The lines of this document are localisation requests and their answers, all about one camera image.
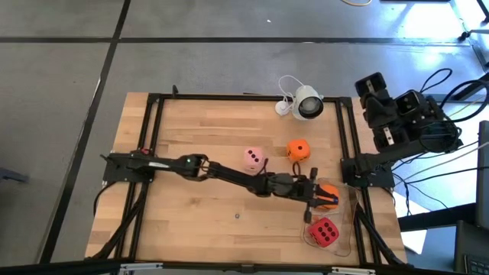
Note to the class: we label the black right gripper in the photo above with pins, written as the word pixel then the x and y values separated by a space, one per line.
pixel 384 112

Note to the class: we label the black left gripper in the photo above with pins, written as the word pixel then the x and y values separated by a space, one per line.
pixel 290 187

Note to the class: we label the large orange foam die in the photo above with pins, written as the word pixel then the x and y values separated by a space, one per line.
pixel 328 189
pixel 302 154

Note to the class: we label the large pink foam die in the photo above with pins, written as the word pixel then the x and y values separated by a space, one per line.
pixel 254 162

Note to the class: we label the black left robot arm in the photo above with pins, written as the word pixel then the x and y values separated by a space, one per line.
pixel 229 175

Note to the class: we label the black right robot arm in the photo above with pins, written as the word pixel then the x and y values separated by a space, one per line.
pixel 386 154

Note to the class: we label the large red foam die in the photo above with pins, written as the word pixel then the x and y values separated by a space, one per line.
pixel 323 232

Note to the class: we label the clear plastic container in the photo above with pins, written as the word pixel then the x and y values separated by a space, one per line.
pixel 349 229

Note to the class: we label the white round power adapter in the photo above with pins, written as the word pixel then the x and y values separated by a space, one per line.
pixel 282 109

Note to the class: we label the grey computer monitor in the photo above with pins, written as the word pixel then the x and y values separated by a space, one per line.
pixel 483 172

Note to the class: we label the dark desk with keyboard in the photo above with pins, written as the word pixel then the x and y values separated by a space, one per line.
pixel 468 237

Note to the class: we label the black corner clamp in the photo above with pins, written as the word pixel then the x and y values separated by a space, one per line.
pixel 174 91

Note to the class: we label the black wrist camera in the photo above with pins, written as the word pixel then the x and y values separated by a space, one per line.
pixel 409 102

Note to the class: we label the white camera on stand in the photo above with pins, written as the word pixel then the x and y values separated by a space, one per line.
pixel 302 93

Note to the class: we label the black camera gantry frame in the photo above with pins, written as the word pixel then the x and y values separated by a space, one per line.
pixel 244 268

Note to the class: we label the black table frame rail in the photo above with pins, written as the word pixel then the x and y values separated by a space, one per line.
pixel 229 98

